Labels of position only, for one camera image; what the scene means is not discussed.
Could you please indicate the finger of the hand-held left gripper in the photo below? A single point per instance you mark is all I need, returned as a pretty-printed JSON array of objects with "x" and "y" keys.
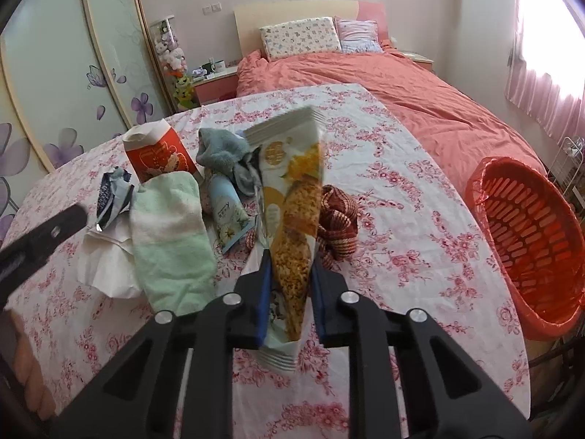
[{"x": 55, "y": 228}]

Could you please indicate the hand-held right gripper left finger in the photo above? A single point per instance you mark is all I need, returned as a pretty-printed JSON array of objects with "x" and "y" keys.
[{"x": 261, "y": 304}]

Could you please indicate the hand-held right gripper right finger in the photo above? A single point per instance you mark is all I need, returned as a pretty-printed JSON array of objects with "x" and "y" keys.
[{"x": 320, "y": 306}]

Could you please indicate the yellow white snack packet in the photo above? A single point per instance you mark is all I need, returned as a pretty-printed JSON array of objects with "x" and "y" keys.
[{"x": 292, "y": 219}]

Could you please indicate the red white paper bowl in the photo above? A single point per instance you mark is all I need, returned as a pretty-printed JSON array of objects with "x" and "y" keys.
[{"x": 160, "y": 155}]

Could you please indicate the grey sock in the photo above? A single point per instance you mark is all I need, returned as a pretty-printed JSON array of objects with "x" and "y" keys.
[{"x": 221, "y": 148}]

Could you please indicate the orange plastic basket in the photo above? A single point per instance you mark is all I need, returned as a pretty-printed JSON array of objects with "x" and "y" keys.
[{"x": 525, "y": 238}]

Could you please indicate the person's left hand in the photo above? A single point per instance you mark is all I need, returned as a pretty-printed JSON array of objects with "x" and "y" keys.
[{"x": 29, "y": 366}]

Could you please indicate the white tissue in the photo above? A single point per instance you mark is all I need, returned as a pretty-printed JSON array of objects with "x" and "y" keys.
[{"x": 105, "y": 270}]

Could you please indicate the crumpled blue white wrapper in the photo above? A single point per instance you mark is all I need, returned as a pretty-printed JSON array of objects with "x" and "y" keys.
[{"x": 112, "y": 196}]

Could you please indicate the red woven cloth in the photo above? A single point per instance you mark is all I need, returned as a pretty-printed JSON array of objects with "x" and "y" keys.
[{"x": 338, "y": 224}]

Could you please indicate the light blue packet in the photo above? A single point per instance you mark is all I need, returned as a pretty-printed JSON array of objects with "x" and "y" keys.
[{"x": 224, "y": 210}]

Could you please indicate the light green towel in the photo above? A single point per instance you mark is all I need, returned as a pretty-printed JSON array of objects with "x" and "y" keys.
[{"x": 169, "y": 238}]

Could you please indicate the floral sliding wardrobe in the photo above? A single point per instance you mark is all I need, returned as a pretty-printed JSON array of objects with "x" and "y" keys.
[{"x": 68, "y": 55}]

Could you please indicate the green plush toy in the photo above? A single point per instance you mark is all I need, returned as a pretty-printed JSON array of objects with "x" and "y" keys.
[{"x": 184, "y": 89}]

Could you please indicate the pink white nightstand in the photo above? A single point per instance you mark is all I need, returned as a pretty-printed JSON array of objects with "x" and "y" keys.
[{"x": 215, "y": 87}]

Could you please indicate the clear plush toy tube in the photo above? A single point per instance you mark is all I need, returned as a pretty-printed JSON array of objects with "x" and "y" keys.
[{"x": 167, "y": 45}]

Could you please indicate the dark mug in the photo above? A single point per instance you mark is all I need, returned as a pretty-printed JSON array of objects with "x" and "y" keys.
[{"x": 210, "y": 66}]

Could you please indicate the salmon bed duvet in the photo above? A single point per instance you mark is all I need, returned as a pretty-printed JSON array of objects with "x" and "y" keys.
[{"x": 388, "y": 87}]

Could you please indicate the white mug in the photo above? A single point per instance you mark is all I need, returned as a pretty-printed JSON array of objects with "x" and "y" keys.
[{"x": 220, "y": 65}]

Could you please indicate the beige nightstand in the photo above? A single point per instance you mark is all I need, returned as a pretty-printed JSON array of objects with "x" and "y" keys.
[{"x": 418, "y": 58}]

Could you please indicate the floral white pillow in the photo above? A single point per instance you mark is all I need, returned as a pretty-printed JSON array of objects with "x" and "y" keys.
[{"x": 301, "y": 36}]

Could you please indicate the striped pink pillow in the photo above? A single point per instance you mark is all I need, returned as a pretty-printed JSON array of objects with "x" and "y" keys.
[{"x": 359, "y": 34}]

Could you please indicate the beige pink headboard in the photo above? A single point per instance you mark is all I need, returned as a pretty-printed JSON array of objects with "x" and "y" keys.
[{"x": 274, "y": 13}]

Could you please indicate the pink curtain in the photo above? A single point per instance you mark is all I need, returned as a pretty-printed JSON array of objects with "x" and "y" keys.
[{"x": 534, "y": 32}]

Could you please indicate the white wall socket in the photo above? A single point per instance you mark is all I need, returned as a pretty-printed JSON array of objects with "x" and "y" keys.
[{"x": 212, "y": 8}]

